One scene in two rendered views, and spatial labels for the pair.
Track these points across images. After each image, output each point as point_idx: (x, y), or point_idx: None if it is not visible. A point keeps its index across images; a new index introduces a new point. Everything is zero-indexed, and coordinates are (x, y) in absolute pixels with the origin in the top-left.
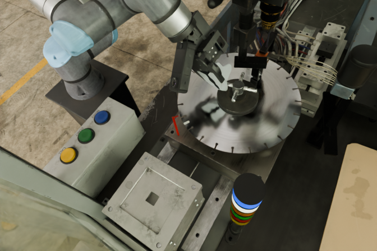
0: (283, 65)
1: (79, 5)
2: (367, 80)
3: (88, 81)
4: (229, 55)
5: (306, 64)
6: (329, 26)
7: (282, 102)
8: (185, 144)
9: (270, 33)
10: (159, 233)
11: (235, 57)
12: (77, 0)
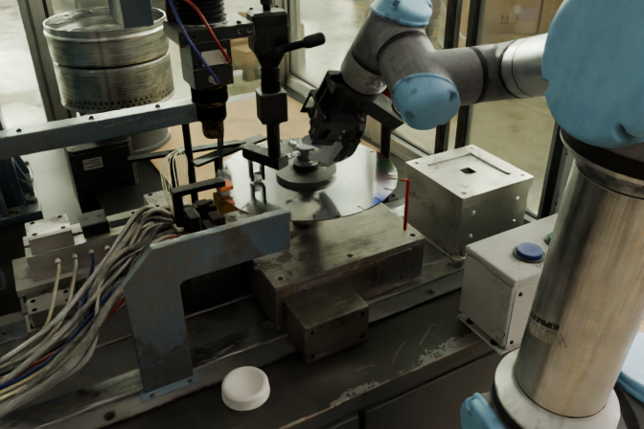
0: (195, 201)
1: (497, 47)
2: (101, 203)
3: None
4: (261, 213)
5: (142, 227)
6: (39, 233)
7: None
8: (401, 218)
9: (180, 191)
10: (468, 152)
11: (279, 158)
12: (501, 49)
